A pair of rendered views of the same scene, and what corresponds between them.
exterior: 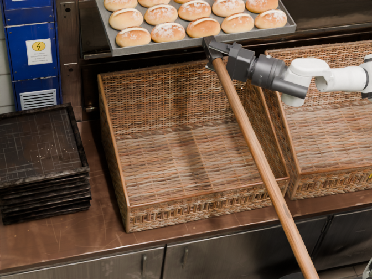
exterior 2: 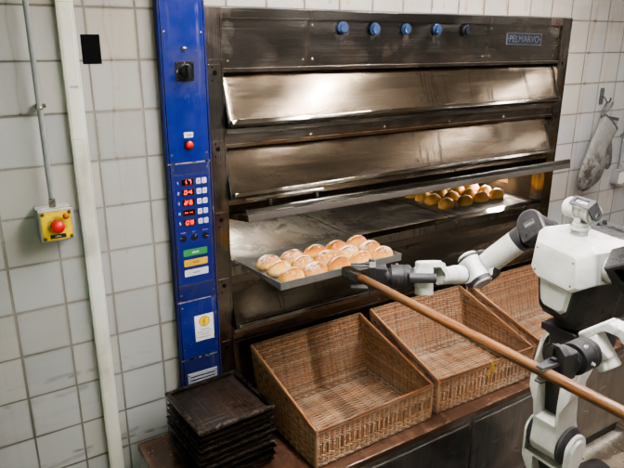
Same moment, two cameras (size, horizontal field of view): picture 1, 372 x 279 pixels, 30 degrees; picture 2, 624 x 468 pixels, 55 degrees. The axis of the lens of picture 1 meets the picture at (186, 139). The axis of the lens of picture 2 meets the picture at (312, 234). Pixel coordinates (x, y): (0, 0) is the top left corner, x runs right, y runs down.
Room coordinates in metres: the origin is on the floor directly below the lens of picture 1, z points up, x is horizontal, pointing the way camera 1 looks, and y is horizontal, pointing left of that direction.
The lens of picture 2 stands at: (-0.51, 0.50, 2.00)
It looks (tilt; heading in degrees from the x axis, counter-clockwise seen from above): 18 degrees down; 349
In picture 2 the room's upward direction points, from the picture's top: straight up
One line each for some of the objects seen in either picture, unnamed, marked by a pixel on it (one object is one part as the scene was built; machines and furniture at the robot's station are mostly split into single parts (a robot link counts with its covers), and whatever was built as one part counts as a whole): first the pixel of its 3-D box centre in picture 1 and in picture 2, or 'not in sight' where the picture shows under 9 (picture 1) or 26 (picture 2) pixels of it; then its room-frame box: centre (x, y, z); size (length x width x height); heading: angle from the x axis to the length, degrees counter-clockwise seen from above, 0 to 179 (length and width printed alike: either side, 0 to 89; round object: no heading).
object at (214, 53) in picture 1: (212, 50); (352, 273); (1.44, -0.04, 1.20); 0.09 x 0.04 x 0.03; 23
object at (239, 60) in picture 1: (249, 66); (384, 276); (1.40, -0.15, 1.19); 0.12 x 0.10 x 0.13; 78
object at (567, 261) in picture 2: not in sight; (588, 270); (1.15, -0.77, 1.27); 0.34 x 0.30 x 0.36; 9
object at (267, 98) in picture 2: not in sight; (419, 89); (1.96, -0.45, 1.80); 1.79 x 0.11 x 0.19; 111
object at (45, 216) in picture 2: not in sight; (55, 222); (1.38, 0.93, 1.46); 0.10 x 0.07 x 0.10; 111
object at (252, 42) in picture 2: not in sight; (417, 41); (1.98, -0.44, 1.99); 1.80 x 0.08 x 0.21; 111
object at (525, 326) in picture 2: not in sight; (538, 311); (1.94, -1.13, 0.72); 0.56 x 0.49 x 0.28; 111
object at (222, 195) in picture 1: (190, 139); (340, 381); (1.50, -0.02, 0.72); 0.56 x 0.49 x 0.28; 112
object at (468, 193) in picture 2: not in sight; (437, 188); (2.58, -0.83, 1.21); 0.61 x 0.48 x 0.06; 21
